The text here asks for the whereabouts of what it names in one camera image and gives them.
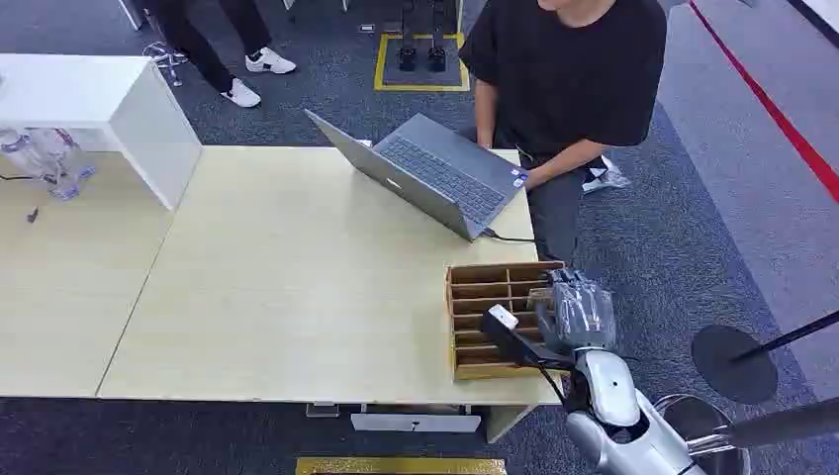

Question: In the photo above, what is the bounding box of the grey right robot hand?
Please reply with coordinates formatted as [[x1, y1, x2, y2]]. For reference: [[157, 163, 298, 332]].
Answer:
[[533, 267, 618, 356]]

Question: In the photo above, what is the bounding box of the wooden card box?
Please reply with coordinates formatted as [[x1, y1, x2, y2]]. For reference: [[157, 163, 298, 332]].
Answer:
[[445, 260, 566, 383]]

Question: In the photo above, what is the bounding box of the black stanchion with round base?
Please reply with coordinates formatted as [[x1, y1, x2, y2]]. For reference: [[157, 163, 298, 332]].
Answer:
[[691, 310, 839, 407]]

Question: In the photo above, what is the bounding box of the white under-desk tray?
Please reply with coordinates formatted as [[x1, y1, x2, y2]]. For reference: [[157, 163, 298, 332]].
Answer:
[[349, 411, 483, 434]]

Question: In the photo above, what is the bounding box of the grey laptop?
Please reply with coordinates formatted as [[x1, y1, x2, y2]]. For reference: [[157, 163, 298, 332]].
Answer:
[[303, 108, 530, 242]]

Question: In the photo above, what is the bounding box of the black stanchion with chrome base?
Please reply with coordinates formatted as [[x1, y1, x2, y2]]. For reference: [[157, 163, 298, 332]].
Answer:
[[654, 393, 839, 475]]

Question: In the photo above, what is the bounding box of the yellow floor mat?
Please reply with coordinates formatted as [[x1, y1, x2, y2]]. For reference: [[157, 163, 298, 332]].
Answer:
[[295, 457, 508, 475]]

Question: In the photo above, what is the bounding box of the seated person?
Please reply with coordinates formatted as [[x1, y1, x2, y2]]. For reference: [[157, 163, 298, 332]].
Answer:
[[457, 0, 669, 265]]

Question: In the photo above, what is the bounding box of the black stand leg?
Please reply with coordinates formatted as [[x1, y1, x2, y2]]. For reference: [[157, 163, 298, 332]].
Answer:
[[397, 0, 419, 73], [426, 0, 449, 74]]

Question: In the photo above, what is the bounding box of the standing person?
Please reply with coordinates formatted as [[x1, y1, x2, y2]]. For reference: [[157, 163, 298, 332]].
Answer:
[[148, 0, 298, 110]]

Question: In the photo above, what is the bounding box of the chrome chair base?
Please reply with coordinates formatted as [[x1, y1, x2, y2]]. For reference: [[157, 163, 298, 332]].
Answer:
[[141, 41, 189, 88]]

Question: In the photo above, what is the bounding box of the white shelf unit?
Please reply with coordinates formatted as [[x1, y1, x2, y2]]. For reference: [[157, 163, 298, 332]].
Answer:
[[0, 53, 204, 213]]

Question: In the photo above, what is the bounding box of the clear plastic bag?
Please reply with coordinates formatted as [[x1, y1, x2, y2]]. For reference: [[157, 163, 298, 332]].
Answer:
[[0, 127, 97, 202]]

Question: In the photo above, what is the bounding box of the black laptop cable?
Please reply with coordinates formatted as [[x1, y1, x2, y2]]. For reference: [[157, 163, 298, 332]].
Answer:
[[481, 227, 540, 245]]

